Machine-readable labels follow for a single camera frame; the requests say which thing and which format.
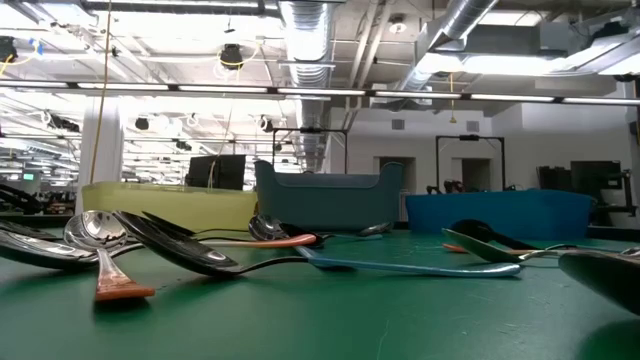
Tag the blue plastic bin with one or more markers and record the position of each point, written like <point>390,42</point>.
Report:
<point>525,212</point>

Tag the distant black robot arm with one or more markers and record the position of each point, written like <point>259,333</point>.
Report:
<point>20,197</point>
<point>450,186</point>

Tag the black computer monitor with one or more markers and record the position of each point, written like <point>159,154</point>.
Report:
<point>220,172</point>

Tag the long LED light bar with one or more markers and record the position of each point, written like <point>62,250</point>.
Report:
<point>320,91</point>

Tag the black metal frame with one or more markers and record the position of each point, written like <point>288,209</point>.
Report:
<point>310,130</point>
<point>470,137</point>

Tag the long blue spoon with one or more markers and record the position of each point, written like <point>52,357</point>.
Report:
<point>425,269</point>

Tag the yellow-green plastic bin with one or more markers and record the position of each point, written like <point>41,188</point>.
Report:
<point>170,207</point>

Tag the white building column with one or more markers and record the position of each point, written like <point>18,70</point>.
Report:
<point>107,160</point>

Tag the ribbed silver air duct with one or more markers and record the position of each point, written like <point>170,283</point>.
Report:
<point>306,50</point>

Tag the large black spoon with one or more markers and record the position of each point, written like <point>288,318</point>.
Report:
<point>190,252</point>

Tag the black ceiling dome camera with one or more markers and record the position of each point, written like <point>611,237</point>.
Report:
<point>231,56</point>

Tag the dark monitor on arm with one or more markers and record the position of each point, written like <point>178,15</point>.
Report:
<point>595,175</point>

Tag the smooth silver air duct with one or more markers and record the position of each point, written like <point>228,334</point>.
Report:
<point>450,30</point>

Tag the green exit sign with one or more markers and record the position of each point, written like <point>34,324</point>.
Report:
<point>28,176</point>

